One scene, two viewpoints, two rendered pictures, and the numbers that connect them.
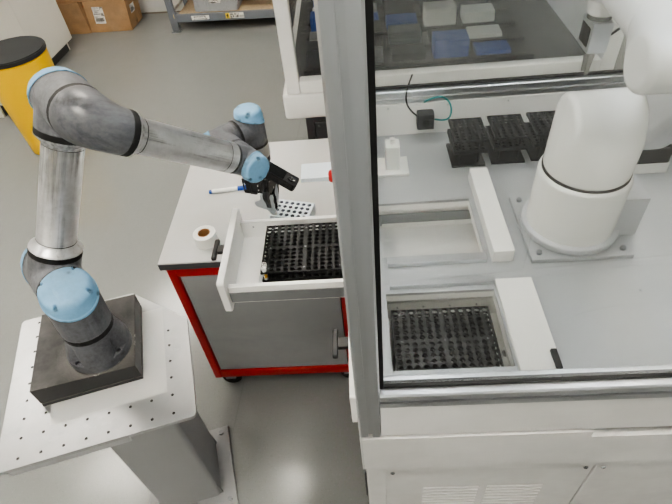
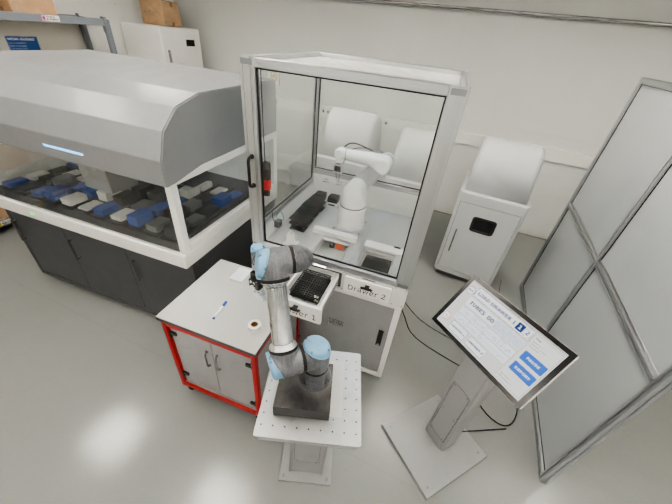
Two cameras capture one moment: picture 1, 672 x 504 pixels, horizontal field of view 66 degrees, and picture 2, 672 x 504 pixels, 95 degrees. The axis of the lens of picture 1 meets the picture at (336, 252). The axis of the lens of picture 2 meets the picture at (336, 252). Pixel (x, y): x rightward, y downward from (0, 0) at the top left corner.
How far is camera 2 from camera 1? 1.55 m
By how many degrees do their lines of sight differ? 59
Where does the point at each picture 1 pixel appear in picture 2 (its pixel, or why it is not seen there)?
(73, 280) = (315, 339)
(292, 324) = not seen: hidden behind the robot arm
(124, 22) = not seen: outside the picture
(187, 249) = (253, 338)
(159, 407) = (351, 366)
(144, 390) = (339, 371)
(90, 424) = (349, 397)
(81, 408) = (337, 401)
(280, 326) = not seen: hidden behind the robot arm
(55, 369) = (319, 399)
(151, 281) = (127, 458)
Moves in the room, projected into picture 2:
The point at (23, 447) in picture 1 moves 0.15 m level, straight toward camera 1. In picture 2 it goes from (350, 431) to (375, 410)
